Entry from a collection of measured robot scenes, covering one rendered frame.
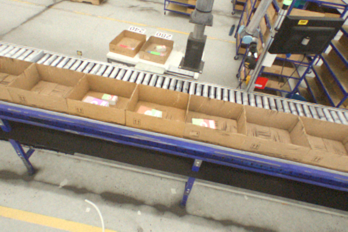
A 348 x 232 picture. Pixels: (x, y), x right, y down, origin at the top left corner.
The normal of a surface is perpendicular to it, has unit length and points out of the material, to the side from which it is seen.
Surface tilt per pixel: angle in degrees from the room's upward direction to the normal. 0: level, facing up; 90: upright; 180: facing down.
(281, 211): 0
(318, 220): 0
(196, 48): 90
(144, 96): 89
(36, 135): 0
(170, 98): 89
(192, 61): 90
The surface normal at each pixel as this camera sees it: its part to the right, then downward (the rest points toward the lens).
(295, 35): 0.18, 0.74
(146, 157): 0.12, -0.72
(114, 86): -0.16, 0.65
